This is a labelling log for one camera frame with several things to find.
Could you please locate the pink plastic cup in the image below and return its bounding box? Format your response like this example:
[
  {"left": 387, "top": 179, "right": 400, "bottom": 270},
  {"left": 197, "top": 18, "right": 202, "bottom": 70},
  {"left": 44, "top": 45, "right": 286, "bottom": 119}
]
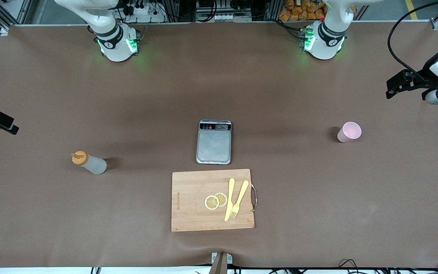
[{"left": 336, "top": 121, "right": 362, "bottom": 143}]

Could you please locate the sauce bottle with orange cap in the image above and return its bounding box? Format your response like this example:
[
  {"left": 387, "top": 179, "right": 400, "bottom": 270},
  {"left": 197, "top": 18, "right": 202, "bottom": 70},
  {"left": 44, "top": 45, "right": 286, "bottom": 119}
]
[{"left": 71, "top": 151, "right": 108, "bottom": 175}]

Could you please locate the orange packet pile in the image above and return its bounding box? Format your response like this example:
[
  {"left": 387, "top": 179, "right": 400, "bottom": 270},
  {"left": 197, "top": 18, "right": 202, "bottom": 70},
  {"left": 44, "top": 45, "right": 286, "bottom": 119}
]
[{"left": 279, "top": 0, "right": 330, "bottom": 22}]

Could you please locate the white power strip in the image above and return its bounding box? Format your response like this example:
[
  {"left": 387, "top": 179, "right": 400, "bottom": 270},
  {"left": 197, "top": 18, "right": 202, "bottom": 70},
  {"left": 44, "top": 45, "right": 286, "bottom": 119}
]
[{"left": 122, "top": 0, "right": 166, "bottom": 24}]

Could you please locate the yellow plastic fork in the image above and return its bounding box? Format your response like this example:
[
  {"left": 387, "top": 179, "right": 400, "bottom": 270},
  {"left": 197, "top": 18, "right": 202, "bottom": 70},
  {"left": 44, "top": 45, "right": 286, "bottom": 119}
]
[{"left": 230, "top": 180, "right": 250, "bottom": 218}]

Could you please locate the silver digital kitchen scale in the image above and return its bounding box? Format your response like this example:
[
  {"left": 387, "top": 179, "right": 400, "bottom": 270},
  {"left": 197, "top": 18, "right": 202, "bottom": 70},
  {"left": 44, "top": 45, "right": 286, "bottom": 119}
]
[{"left": 196, "top": 120, "right": 232, "bottom": 165}]

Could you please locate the wooden cutting board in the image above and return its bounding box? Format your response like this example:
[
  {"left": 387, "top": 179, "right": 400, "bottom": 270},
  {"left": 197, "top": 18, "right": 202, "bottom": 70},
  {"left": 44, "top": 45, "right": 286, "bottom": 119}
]
[{"left": 171, "top": 169, "right": 258, "bottom": 233}]

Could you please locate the yellow plastic knife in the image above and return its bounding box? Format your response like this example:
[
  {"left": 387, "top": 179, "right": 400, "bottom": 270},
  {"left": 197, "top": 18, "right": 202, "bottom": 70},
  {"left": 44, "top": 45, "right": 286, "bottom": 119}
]
[{"left": 224, "top": 178, "right": 236, "bottom": 222}]

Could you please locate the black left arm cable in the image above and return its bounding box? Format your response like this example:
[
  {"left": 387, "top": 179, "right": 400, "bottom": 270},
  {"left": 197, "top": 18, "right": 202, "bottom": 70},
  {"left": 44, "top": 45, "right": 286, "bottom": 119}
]
[{"left": 387, "top": 0, "right": 438, "bottom": 82}]

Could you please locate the black cable loop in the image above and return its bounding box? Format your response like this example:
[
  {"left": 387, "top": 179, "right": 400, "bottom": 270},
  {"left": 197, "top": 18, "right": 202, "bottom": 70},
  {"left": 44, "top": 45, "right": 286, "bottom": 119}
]
[{"left": 337, "top": 259, "right": 361, "bottom": 271}]

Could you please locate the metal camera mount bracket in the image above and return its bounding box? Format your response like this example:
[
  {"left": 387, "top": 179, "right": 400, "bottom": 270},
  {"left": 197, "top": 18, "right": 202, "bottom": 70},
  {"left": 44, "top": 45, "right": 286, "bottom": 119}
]
[{"left": 210, "top": 252, "right": 233, "bottom": 274}]

